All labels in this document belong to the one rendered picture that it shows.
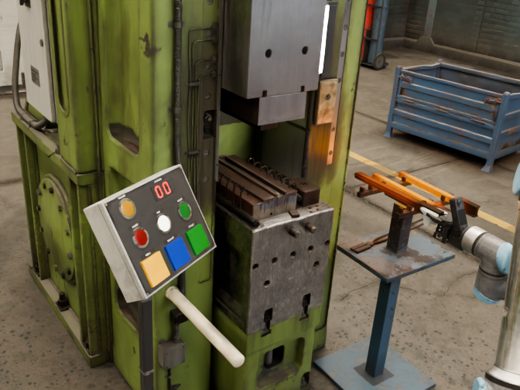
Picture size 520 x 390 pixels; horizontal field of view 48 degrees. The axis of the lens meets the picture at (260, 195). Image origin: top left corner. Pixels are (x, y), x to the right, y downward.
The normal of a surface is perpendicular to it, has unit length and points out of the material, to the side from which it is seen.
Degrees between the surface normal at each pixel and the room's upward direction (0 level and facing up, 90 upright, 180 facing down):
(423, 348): 0
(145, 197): 60
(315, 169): 90
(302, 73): 90
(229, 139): 90
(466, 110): 89
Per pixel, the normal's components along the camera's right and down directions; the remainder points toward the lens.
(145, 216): 0.79, -0.24
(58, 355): 0.06, -0.91
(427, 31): -0.81, 0.20
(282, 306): 0.58, 0.37
